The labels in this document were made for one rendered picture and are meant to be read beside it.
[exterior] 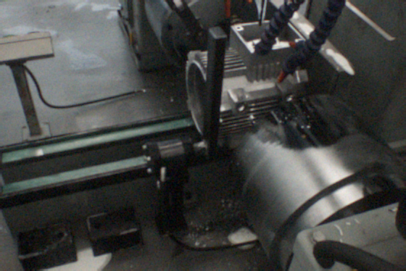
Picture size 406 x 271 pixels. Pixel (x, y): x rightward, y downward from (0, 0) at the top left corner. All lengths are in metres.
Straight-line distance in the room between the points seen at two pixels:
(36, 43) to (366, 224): 0.76
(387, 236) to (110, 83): 0.97
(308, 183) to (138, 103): 0.73
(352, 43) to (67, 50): 0.90
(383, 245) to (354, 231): 0.04
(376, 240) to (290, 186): 0.14
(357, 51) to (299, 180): 0.43
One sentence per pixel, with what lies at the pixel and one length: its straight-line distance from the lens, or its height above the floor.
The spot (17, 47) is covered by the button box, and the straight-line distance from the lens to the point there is 1.03.
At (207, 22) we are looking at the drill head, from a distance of 1.07.
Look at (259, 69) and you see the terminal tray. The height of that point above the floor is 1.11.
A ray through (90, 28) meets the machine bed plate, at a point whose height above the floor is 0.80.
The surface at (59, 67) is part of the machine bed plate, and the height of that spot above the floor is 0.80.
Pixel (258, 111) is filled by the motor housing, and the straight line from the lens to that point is 0.87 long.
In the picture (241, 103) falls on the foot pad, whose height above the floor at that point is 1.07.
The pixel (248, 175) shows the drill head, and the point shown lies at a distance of 0.68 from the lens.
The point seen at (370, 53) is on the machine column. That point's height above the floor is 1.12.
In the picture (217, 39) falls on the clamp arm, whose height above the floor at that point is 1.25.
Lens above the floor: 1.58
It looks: 43 degrees down
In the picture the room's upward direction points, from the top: 3 degrees clockwise
